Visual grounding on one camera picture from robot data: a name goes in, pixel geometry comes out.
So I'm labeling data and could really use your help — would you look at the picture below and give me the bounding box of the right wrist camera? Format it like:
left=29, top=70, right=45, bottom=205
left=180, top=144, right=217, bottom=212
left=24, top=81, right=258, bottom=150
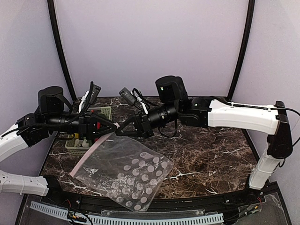
left=119, top=87, right=148, bottom=114

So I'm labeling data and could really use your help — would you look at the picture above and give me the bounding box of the green perforated plastic basket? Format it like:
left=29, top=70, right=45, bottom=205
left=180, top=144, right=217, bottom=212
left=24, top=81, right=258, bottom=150
left=65, top=106, right=111, bottom=157

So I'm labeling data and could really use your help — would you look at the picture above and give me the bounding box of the red chili pepper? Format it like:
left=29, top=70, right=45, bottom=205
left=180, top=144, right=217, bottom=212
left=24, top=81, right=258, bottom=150
left=90, top=110, right=101, bottom=142

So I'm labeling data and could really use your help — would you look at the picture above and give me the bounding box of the black right frame post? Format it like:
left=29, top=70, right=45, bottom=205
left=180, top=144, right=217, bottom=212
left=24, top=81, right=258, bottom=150
left=227, top=0, right=255, bottom=100

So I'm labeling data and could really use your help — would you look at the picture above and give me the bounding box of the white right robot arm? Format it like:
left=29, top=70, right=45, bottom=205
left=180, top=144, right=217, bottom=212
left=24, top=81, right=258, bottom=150
left=116, top=75, right=293, bottom=190

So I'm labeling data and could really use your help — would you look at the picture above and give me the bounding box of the black left frame post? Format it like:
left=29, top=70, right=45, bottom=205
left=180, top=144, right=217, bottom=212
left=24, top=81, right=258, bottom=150
left=47, top=0, right=77, bottom=102

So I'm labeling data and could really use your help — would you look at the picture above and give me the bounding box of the white garlic toy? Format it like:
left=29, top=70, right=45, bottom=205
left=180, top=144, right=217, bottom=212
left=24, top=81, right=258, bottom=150
left=74, top=139, right=91, bottom=149

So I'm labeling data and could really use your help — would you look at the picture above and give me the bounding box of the clear zip top bag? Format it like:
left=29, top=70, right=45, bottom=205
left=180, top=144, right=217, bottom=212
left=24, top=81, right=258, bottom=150
left=70, top=133, right=173, bottom=212

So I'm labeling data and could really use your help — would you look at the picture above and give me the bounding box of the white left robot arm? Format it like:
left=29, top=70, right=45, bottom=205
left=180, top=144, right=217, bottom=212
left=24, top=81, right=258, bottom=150
left=0, top=83, right=117, bottom=196

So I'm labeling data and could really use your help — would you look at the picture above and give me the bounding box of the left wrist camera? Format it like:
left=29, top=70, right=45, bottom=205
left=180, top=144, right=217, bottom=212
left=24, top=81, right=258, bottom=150
left=78, top=81, right=101, bottom=113

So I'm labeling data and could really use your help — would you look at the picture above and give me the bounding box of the black frame post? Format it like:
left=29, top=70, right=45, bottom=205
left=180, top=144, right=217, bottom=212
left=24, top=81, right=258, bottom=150
left=227, top=0, right=255, bottom=100
left=47, top=0, right=77, bottom=102

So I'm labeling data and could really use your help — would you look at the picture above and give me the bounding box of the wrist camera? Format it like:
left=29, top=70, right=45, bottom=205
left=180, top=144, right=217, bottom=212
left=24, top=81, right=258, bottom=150
left=119, top=87, right=148, bottom=114
left=78, top=81, right=101, bottom=113

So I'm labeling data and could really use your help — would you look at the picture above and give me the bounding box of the black front table rail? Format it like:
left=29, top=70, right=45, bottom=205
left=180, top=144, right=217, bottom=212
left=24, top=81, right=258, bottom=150
left=39, top=175, right=282, bottom=215

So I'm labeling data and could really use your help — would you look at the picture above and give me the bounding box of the white slotted cable duct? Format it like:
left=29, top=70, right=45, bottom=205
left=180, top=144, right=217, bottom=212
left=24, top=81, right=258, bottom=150
left=30, top=201, right=224, bottom=225

